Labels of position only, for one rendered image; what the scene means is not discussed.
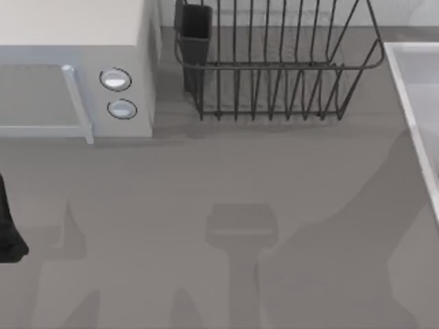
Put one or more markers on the round microwave knob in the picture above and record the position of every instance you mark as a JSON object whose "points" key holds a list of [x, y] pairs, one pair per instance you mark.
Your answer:
{"points": [[122, 109], [115, 79]]}

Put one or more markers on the dark cutlery holder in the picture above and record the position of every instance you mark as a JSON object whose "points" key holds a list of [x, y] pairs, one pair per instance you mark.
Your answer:
{"points": [[193, 41]]}

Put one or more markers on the glass microwave door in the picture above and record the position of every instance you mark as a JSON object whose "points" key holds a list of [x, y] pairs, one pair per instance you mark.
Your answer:
{"points": [[34, 99]]}

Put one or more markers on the pale microwave oven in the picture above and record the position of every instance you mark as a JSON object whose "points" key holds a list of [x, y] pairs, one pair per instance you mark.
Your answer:
{"points": [[68, 24]]}

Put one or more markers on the white sink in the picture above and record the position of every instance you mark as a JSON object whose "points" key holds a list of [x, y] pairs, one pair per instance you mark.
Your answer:
{"points": [[416, 103]]}

